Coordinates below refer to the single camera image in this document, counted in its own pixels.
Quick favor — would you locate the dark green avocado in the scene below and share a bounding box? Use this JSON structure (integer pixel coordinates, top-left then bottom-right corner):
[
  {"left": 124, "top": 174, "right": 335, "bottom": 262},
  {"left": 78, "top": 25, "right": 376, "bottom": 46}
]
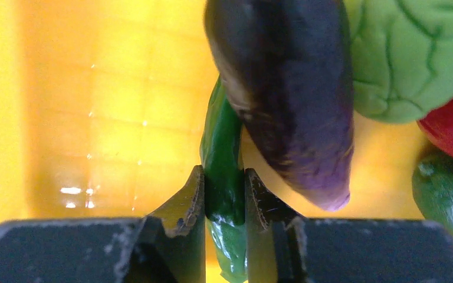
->
[{"left": 412, "top": 152, "right": 453, "bottom": 236}]

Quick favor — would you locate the green chili pepper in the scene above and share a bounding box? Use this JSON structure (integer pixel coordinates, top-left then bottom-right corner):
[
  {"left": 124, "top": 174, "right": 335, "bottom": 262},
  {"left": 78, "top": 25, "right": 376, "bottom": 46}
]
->
[{"left": 199, "top": 80, "right": 247, "bottom": 282}]

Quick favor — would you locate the purple eggplant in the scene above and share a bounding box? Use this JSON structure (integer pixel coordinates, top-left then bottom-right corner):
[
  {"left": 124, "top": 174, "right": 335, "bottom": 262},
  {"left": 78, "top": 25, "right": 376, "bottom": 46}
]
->
[{"left": 203, "top": 1, "right": 354, "bottom": 212}]

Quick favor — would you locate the light green cabbage ball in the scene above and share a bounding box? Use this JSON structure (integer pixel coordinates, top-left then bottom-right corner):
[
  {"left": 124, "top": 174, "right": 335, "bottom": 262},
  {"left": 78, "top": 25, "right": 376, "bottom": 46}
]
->
[{"left": 344, "top": 1, "right": 453, "bottom": 123}]

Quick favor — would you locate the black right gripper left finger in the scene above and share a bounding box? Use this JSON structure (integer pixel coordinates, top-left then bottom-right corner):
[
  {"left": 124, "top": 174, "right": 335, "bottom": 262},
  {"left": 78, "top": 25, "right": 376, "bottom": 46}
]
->
[{"left": 0, "top": 165, "right": 205, "bottom": 282}]

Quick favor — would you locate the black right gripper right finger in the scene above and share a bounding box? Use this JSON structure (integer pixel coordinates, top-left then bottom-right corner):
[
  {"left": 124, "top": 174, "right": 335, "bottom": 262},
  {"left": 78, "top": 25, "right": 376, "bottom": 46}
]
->
[{"left": 245, "top": 168, "right": 453, "bottom": 282}]

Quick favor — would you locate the yellow plastic tray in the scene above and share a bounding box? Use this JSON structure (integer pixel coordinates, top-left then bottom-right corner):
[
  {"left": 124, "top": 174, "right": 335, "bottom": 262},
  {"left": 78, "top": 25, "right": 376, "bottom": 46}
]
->
[{"left": 0, "top": 1, "right": 420, "bottom": 224}]

